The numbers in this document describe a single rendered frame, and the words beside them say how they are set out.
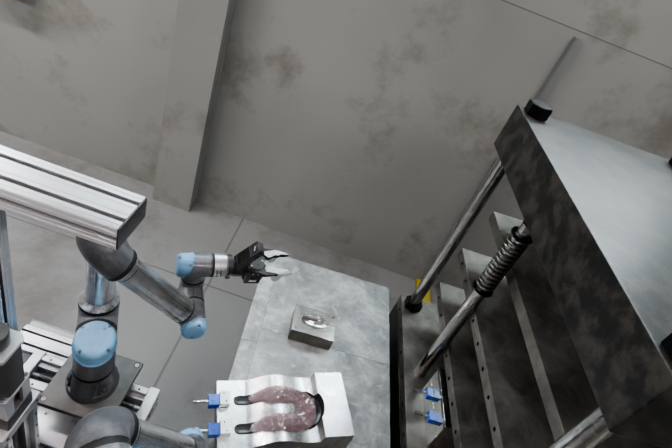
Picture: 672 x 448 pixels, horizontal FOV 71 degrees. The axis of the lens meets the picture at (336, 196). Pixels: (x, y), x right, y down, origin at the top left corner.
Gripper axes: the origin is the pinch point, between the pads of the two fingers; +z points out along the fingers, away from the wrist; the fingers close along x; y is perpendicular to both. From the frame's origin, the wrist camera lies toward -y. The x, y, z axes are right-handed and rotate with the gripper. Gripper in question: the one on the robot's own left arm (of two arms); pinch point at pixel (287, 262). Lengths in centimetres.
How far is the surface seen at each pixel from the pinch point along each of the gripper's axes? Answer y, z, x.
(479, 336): 14, 80, 24
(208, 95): 67, -4, -182
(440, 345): 40, 81, 15
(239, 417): 57, -7, 30
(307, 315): 61, 31, -14
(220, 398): 55, -13, 23
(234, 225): 168, 32, -154
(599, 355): -50, 51, 60
